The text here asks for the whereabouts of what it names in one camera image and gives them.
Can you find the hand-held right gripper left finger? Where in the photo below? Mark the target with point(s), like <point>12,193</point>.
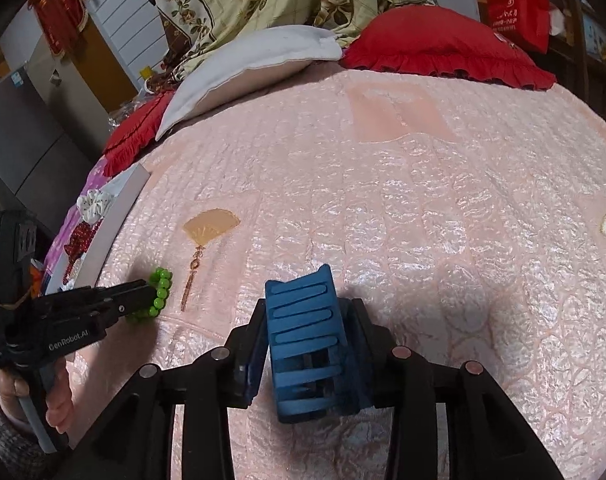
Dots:
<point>255,365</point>

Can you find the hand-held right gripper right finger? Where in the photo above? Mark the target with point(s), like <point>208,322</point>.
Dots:
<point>365,360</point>

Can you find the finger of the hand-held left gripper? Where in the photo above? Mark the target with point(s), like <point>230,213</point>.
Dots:
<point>125,311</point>
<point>128,292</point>

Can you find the blue hair claw clip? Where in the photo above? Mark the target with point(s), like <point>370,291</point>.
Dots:
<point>303,320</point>

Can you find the dark red polka dot scrunchie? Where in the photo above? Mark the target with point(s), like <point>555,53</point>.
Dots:
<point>78,242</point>

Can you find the white shallow box tray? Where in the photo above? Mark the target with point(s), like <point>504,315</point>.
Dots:
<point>118,205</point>

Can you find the person's left forearm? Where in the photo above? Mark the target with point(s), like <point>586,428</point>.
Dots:
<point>8,440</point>

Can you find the person's left hand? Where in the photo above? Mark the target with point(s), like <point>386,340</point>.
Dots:
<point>62,400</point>

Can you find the white black-dotted scrunchie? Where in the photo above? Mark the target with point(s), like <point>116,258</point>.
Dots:
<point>95,205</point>

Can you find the purple floral sheet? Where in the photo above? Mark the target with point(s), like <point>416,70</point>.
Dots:
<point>95,180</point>

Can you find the pink quilted bedspread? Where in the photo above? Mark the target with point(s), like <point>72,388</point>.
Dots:
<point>408,210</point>

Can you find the red ruffled cushion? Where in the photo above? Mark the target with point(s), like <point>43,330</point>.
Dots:
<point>133,135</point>
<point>443,45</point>

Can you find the clear plastic bag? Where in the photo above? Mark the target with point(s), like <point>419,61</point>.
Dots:
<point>120,115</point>

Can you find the grey refrigerator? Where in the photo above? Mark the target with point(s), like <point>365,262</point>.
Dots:
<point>28,135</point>

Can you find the beige pillow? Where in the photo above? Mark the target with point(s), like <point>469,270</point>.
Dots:
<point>253,60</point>

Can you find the dark wooden shelf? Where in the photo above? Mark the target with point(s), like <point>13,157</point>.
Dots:
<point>578,60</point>

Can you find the red shopping bag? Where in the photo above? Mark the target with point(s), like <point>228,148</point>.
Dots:
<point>518,10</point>

